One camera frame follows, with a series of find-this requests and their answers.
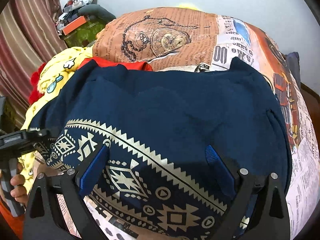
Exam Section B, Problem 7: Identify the navy patterned hooded jacket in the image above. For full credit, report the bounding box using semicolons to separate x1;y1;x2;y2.
30;58;292;239

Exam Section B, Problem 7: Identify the orange left sleeve forearm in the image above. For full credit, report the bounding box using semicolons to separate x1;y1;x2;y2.
0;199;25;239

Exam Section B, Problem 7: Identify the person's left hand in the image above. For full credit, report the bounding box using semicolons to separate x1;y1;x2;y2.
10;163;28;205

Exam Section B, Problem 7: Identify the red fluffy garment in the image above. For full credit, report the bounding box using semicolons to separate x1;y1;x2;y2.
28;62;47;105

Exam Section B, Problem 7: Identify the yellow duck print blanket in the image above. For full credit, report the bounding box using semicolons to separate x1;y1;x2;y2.
17;45;94;193

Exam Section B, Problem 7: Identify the striped red beige curtain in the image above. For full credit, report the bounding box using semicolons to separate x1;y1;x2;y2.
1;0;67;127

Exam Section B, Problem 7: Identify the red folded garment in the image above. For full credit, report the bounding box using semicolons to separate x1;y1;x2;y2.
78;57;153;72

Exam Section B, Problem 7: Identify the orange shoe box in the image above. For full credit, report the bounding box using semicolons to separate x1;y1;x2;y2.
62;16;87;35

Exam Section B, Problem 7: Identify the green floral storage box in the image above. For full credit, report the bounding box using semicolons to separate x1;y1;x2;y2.
61;20;106;48

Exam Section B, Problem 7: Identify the dark bag on floor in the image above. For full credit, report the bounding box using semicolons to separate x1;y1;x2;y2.
285;51;300;88

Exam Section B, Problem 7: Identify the newspaper print bed cover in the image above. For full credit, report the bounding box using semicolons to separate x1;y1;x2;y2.
32;6;320;240

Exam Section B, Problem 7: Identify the dark grey cushion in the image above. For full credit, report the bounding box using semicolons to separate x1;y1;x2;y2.
77;4;116;24

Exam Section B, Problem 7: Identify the yellow round object behind bed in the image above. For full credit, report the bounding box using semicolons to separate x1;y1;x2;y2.
177;3;202;11

